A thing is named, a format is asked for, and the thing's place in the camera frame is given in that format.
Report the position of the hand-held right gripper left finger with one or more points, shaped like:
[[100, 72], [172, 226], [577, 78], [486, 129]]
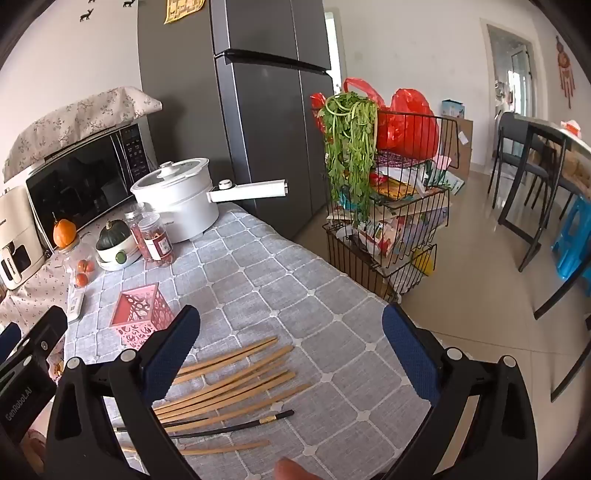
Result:
[[171, 355]]

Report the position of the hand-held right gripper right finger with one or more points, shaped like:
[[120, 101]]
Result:
[[411, 355]]

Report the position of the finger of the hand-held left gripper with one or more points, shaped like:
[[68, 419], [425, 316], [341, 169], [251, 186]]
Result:
[[9, 339]]

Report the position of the pink cut-out chopstick holder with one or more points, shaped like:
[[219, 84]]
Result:
[[138, 314]]

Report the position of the plain black chopstick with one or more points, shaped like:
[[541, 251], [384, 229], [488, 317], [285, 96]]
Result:
[[184, 422]]

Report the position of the pile of wooden chopsticks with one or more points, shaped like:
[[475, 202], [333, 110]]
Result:
[[240, 387]]

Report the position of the black chopstick with gold band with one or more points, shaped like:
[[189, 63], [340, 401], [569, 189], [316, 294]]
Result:
[[231, 427]]

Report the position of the person's right hand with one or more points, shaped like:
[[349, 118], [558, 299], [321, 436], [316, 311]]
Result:
[[295, 470]]

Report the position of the floral tablecloth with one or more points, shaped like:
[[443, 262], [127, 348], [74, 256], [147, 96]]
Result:
[[37, 300]]

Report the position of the white remote control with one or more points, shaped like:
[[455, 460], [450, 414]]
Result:
[[76, 304]]

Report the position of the yellow packet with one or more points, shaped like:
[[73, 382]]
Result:
[[424, 264]]

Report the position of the small red tomato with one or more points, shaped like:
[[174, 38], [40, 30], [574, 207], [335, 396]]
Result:
[[81, 280], [85, 266]]

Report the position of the cream countertop appliance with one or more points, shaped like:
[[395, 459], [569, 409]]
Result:
[[18, 235]]

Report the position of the white appliance with green button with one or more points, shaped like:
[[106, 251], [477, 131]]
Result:
[[117, 259]]

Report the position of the clear jar with red label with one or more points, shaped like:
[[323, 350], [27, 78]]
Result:
[[157, 240]]

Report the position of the orange pumpkin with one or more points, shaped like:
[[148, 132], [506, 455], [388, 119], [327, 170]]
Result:
[[63, 233]]

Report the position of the green squash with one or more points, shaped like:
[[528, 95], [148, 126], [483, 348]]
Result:
[[114, 235]]

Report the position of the clear jar of red berries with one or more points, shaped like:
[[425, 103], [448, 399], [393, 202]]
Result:
[[133, 221]]

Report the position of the white electric pot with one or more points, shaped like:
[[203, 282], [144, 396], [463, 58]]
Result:
[[184, 207]]

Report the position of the black microwave oven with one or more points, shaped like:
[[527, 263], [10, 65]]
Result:
[[78, 184]]

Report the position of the pile of food packets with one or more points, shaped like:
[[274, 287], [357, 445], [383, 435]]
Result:
[[397, 184]]

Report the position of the blue plastic stool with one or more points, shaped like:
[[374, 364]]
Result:
[[572, 240]]

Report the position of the brown cardboard box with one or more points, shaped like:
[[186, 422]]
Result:
[[461, 147]]

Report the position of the black chair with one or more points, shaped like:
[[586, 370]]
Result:
[[512, 157]]

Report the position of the green leafy vegetable bunch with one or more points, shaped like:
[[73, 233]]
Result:
[[351, 138]]

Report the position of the floral cloth cover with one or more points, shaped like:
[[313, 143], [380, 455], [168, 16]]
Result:
[[69, 120]]

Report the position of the large red plastic bag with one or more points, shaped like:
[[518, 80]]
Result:
[[411, 124]]

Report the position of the dark grey refrigerator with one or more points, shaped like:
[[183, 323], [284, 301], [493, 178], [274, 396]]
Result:
[[258, 138]]

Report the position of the blue and white box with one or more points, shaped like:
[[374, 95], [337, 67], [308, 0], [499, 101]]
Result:
[[452, 108]]

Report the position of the small red plastic bag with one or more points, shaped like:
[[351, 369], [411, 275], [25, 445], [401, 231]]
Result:
[[364, 87]]

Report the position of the white door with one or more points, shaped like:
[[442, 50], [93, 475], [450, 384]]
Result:
[[508, 60]]

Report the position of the yellow paper note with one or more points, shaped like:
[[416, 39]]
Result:
[[184, 9]]

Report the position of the red hanging wall ornament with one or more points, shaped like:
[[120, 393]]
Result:
[[565, 64]]

